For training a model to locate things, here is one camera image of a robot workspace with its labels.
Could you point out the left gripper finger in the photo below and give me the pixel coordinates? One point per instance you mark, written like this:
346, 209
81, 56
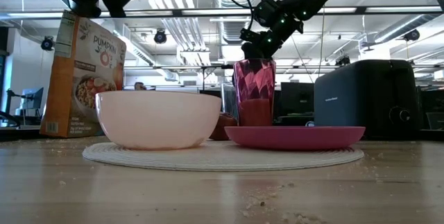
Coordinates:
116, 2
86, 5

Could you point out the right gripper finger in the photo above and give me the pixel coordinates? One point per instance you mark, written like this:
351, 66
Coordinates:
255, 52

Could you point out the pink faceted tumbler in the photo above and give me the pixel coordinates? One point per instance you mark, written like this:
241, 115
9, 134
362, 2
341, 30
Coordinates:
255, 92

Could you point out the clear drinking glass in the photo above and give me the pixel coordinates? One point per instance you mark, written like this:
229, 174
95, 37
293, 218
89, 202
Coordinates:
229, 99

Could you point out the orange pumpkin cereal box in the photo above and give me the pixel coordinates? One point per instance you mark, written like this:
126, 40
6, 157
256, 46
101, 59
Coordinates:
79, 78

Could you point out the dark red apple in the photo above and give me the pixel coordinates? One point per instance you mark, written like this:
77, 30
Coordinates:
220, 127

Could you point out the magenta plastic plate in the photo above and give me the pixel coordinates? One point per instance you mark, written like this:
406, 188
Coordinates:
295, 137

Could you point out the pale pink bowl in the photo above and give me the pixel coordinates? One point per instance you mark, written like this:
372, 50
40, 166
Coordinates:
157, 121

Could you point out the black toaster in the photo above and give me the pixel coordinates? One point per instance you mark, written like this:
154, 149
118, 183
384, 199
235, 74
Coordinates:
364, 99

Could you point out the background computer monitor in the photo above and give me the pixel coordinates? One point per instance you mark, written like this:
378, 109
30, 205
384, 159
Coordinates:
33, 98

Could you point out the white round woven placemat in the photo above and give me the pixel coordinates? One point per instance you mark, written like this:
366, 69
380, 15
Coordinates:
222, 159

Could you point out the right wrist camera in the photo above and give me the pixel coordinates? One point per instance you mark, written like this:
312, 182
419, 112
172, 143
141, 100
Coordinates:
266, 10

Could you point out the silver ceiling ventilation duct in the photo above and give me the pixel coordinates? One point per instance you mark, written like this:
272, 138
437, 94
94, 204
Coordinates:
237, 26

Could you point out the black ceiling-mounted camera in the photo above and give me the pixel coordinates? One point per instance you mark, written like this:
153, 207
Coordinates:
342, 61
411, 35
160, 37
48, 43

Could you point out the black overhead frame beam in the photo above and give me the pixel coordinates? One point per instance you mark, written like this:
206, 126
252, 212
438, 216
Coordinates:
208, 11

